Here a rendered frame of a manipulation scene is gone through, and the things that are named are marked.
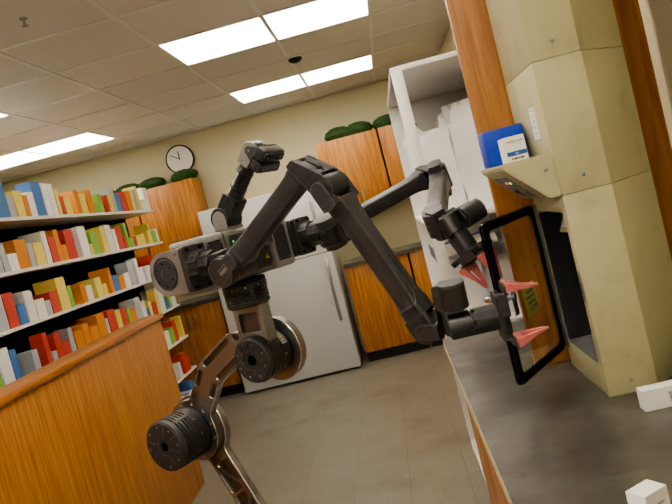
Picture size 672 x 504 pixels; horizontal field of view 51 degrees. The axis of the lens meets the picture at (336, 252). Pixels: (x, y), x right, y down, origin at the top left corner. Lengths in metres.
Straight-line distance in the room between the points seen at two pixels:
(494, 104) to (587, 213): 0.49
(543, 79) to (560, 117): 0.09
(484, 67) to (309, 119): 5.31
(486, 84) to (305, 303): 4.80
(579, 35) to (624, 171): 0.32
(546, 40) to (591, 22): 0.13
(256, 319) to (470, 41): 1.00
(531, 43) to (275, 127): 5.75
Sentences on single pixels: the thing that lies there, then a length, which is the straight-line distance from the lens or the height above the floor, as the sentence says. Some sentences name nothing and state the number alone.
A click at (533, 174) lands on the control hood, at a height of 1.47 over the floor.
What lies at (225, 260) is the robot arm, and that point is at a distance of 1.75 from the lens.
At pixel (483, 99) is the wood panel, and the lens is 2.00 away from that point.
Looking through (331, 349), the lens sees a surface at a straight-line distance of 6.64.
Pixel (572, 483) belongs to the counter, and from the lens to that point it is 1.35.
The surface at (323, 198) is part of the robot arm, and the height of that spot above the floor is 1.54.
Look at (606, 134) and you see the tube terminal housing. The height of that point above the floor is 1.52.
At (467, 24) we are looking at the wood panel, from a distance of 2.03.
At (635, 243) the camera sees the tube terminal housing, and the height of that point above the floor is 1.26.
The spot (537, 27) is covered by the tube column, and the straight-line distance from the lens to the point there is 1.67.
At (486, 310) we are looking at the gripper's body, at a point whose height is 1.22.
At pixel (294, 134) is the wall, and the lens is 7.23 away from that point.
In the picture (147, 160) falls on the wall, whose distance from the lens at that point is 7.56.
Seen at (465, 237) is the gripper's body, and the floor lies 1.36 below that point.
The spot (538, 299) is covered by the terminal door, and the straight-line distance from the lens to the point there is 1.88.
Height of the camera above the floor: 1.51
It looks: 3 degrees down
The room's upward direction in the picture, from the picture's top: 14 degrees counter-clockwise
